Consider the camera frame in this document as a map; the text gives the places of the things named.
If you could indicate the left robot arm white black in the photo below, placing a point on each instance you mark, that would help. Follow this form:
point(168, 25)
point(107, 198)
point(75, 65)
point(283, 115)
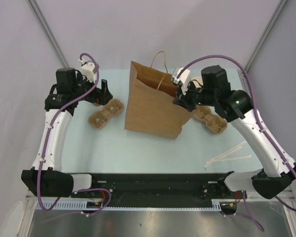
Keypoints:
point(45, 177)

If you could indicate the white round object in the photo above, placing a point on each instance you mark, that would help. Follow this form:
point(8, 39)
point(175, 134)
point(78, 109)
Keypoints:
point(13, 220)

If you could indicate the aluminium frame rail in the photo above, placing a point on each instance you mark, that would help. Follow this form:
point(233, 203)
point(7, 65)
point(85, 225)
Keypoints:
point(286, 195)

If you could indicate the white slotted cable duct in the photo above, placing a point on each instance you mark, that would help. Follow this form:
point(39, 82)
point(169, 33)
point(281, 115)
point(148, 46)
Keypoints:
point(92, 205)

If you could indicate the aluminium corner post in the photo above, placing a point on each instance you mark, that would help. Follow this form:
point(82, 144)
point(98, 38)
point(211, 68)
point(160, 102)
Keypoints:
point(266, 32)
point(38, 14)

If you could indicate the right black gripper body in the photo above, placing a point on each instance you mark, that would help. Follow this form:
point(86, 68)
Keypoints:
point(192, 98)

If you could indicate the brown paper bag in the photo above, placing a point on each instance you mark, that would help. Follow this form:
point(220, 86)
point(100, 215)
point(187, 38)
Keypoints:
point(150, 109)

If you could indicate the left aluminium corner post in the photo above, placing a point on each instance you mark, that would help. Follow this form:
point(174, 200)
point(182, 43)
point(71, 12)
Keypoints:
point(38, 14)

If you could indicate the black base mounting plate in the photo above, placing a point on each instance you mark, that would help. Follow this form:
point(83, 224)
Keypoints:
point(160, 190)

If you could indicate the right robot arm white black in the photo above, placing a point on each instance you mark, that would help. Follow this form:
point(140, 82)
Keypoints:
point(236, 107)

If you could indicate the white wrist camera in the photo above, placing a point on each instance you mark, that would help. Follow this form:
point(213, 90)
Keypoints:
point(181, 81)
point(88, 70)

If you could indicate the brown pulp cup carrier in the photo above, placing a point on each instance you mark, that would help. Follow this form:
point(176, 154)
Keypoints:
point(213, 122)
point(100, 118)

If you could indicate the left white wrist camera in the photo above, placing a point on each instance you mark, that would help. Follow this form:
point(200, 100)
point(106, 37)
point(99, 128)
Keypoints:
point(88, 70)

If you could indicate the right aluminium corner post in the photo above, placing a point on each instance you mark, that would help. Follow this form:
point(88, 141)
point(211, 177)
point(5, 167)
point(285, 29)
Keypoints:
point(266, 32)

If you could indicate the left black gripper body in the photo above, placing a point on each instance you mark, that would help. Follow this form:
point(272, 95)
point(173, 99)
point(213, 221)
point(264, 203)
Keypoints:
point(96, 97)

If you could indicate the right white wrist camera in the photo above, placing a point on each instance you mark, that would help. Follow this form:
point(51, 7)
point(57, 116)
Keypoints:
point(181, 81)

